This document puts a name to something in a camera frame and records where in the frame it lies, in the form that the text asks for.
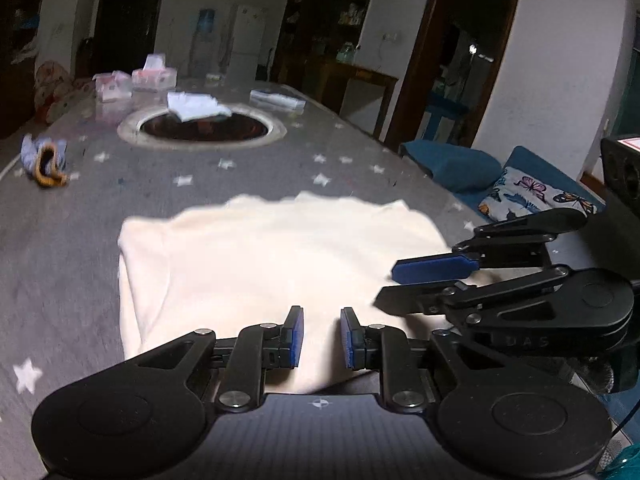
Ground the cream white garment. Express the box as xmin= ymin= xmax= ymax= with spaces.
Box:
xmin=118 ymin=193 xmax=447 ymax=393

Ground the butterfly print pillow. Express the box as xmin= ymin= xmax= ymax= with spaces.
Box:
xmin=477 ymin=167 xmax=601 ymax=222

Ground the blue sofa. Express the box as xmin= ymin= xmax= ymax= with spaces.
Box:
xmin=400 ymin=140 xmax=605 ymax=222

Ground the dark wooden side table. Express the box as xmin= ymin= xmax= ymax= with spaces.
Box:
xmin=314 ymin=61 xmax=398 ymax=140

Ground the round black induction cooktop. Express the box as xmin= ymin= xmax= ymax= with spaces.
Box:
xmin=117 ymin=103 xmax=288 ymax=151

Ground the glass kettle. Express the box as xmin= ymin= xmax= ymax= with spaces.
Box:
xmin=336 ymin=42 xmax=359 ymax=65

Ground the white remote control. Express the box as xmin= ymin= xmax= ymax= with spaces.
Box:
xmin=250 ymin=89 xmax=306 ymax=112

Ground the white paper tissue sheet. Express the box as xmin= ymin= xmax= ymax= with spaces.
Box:
xmin=167 ymin=92 xmax=232 ymax=122

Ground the water dispenser with blue bottle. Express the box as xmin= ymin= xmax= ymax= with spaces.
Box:
xmin=189 ymin=9 xmax=216 ymax=78

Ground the pink white tissue box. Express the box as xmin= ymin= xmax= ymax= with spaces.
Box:
xmin=131 ymin=53 xmax=177 ymax=91

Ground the white refrigerator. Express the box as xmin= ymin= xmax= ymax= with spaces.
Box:
xmin=228 ymin=4 xmax=267 ymax=81

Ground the blue knitted sock cloth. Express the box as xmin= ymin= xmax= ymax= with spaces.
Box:
xmin=21 ymin=134 xmax=68 ymax=188

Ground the small pink tissue pack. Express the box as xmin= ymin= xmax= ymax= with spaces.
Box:
xmin=92 ymin=70 xmax=132 ymax=102

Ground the floral kids sofa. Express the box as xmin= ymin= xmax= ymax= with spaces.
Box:
xmin=35 ymin=61 xmax=94 ymax=125

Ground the dark wooden door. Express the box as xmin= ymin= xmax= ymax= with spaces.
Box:
xmin=93 ymin=0 xmax=162 ymax=74

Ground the dark wall shelf cabinet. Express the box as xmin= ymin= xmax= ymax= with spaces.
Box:
xmin=270 ymin=0 xmax=370 ymax=91

